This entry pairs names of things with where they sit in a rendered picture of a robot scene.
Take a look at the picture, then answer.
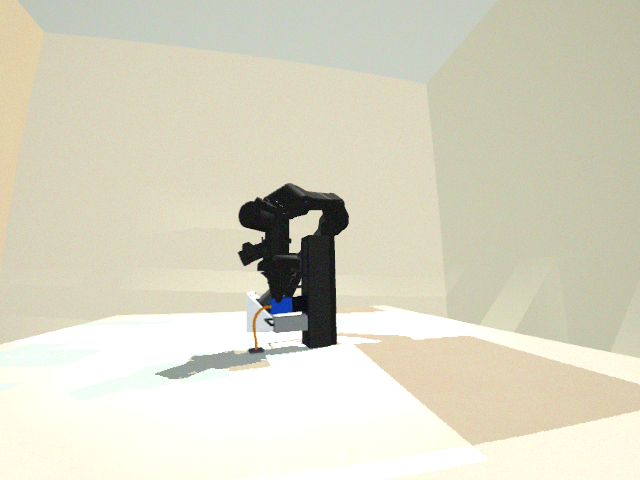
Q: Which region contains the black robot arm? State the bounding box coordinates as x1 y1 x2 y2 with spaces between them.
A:
237 183 349 266

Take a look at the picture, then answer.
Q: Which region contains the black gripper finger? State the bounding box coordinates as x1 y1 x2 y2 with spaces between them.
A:
260 272 275 299
266 271 295 303

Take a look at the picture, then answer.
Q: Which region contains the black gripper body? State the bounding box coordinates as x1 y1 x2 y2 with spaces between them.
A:
257 233 301 272

